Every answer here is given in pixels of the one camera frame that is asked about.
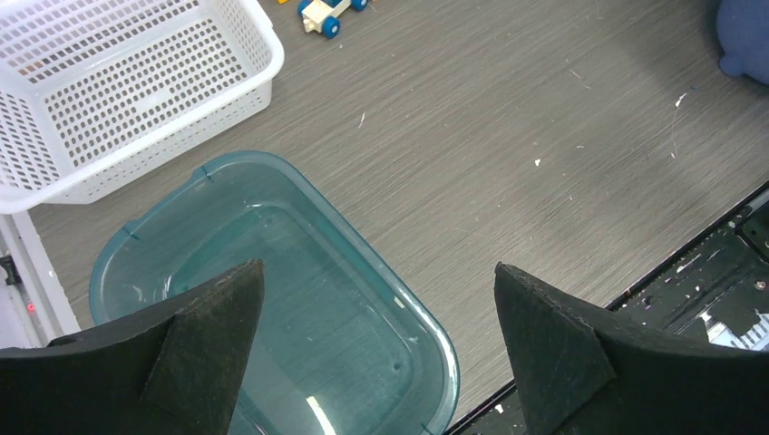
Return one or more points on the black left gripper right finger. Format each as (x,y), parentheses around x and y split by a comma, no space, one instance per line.
(581,369)

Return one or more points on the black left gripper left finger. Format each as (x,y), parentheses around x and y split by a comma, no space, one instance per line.
(174,367)

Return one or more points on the white perforated plastic basket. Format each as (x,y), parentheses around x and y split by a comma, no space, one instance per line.
(95,94)

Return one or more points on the teal transparent plastic tub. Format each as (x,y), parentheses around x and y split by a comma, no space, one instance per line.
(343,346)

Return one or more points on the blue round bucket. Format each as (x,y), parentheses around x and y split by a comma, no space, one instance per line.
(742,32)

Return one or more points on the white toy car blue wheels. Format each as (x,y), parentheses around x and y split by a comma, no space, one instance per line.
(322,16)

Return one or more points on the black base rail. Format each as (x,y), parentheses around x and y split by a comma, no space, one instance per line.
(714,289)

